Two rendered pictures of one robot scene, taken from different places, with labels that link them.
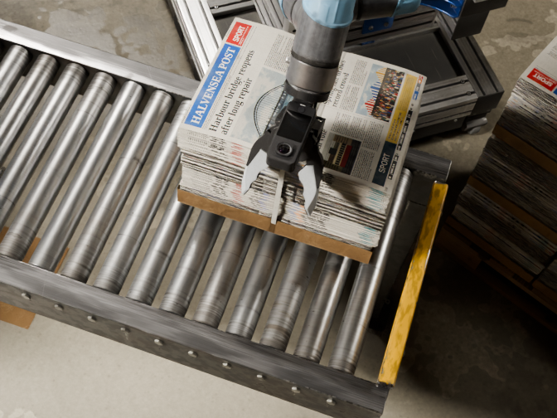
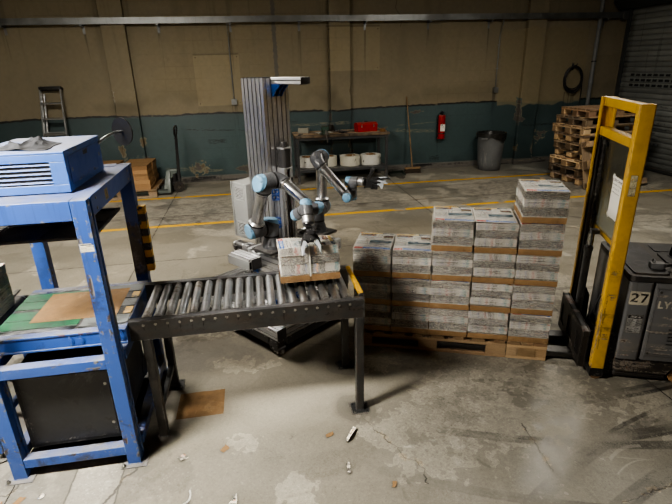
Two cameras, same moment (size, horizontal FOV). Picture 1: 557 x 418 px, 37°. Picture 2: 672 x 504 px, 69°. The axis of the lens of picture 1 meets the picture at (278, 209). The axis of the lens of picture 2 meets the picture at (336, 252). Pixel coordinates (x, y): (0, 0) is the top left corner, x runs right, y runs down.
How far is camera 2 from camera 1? 214 cm
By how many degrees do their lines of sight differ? 43
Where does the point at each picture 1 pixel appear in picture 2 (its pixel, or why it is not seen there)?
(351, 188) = (328, 248)
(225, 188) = (294, 269)
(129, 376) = (272, 410)
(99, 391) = (263, 417)
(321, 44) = (308, 209)
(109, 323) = (278, 310)
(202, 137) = (285, 250)
